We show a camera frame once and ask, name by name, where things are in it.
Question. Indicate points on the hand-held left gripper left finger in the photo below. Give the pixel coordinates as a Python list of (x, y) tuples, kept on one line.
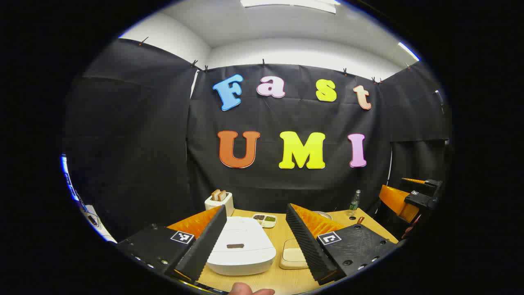
[(204, 246)]

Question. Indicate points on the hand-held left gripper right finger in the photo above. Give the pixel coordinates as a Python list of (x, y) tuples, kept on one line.
[(305, 241)]

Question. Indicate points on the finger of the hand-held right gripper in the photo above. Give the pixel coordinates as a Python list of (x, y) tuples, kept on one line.
[(434, 186), (393, 198)]

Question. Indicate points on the white rice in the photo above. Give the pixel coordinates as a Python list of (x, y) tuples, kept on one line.
[(294, 254)]

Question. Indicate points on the clear rice container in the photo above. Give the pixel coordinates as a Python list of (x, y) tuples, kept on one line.
[(292, 265)]

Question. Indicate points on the wooden spoon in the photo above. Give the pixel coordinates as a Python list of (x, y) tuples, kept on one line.
[(360, 220)]

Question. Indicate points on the white rice cooker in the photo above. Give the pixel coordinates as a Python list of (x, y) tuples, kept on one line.
[(245, 256)]

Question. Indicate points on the white round plate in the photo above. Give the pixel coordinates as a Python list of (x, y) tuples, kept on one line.
[(323, 214)]

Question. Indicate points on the clear bottle green label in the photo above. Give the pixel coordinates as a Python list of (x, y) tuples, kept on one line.
[(354, 203)]

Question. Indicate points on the white toaster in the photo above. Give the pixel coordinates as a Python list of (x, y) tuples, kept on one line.
[(219, 207)]

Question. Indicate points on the white divided grain dish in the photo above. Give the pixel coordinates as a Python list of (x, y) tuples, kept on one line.
[(265, 221)]

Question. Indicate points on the toasted bread slice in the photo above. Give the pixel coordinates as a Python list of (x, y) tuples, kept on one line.
[(215, 195), (222, 195)]

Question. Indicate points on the black backdrop cloth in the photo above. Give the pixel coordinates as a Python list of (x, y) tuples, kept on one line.
[(286, 184)]

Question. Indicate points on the small ceiling light panel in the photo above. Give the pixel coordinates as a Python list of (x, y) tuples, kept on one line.
[(408, 51)]

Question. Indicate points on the large ceiling light panel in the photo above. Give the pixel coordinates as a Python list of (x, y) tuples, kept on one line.
[(286, 5)]

